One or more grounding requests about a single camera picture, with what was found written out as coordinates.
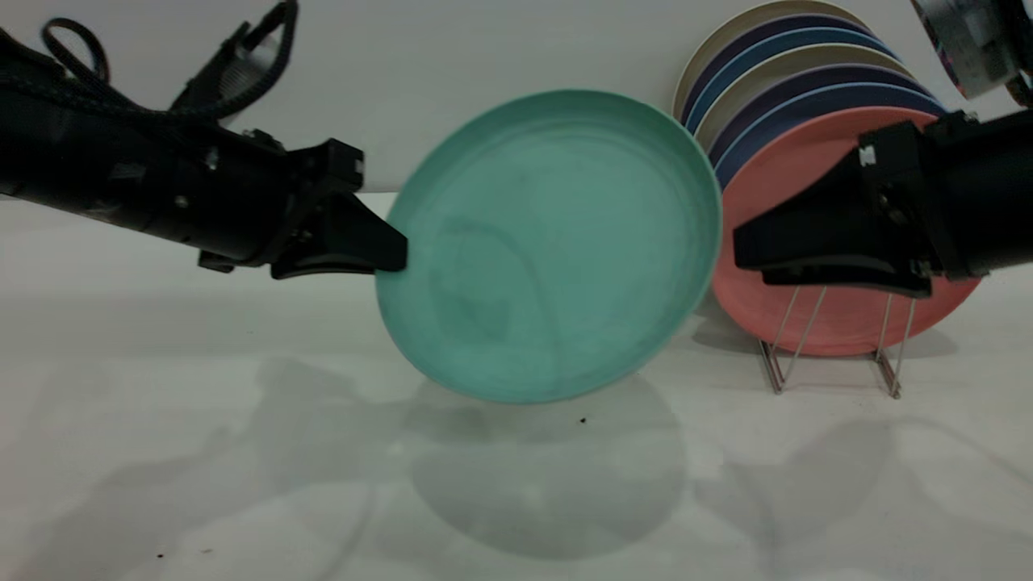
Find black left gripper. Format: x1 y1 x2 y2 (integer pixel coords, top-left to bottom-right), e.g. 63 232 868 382
174 129 409 281

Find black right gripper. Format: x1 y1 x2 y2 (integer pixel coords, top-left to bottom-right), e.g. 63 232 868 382
732 111 983 299

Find green round plate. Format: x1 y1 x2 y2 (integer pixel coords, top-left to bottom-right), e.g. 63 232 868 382
375 89 723 404

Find pink round plate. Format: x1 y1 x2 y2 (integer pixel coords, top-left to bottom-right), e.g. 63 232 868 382
712 107 982 357

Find dark purple round plate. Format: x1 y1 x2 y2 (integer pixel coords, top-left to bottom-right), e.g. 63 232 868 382
678 14 874 126
704 65 935 166

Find beige round plate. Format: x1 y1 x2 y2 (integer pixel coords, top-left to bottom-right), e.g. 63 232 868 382
672 0 869 120
690 44 914 150

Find teal blue round plate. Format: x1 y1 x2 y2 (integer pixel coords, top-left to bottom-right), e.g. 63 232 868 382
682 28 898 134

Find metal wire plate rack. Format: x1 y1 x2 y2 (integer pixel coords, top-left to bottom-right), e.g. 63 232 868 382
757 284 919 400

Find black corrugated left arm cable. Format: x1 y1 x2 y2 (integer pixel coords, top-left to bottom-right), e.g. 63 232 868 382
40 0 299 123

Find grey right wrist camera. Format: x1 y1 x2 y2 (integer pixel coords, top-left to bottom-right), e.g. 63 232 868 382
912 0 1033 102

